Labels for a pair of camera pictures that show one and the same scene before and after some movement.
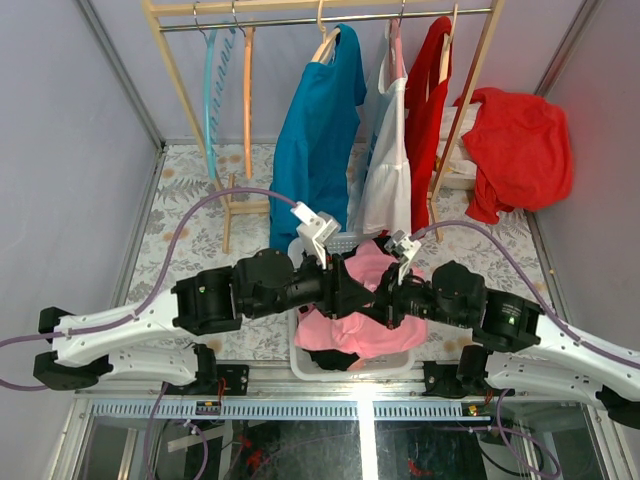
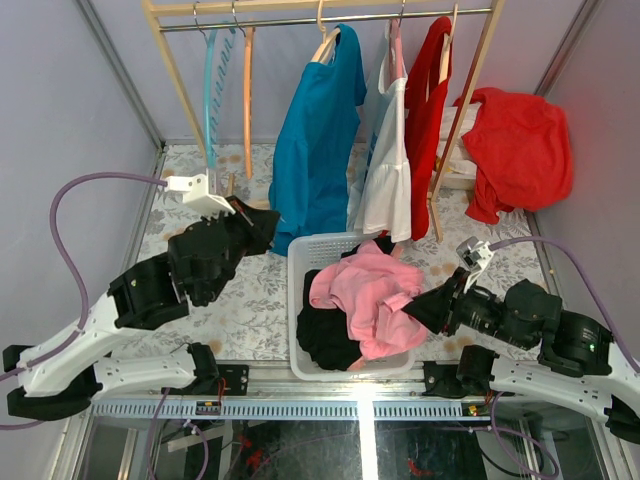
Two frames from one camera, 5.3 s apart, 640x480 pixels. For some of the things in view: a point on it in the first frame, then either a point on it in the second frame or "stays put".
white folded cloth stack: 462,172 stays put
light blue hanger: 218,43 stays put
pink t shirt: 361,335 stays put
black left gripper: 334,296 to 261,225
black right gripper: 390,295 to 437,308
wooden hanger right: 446,50 stays put
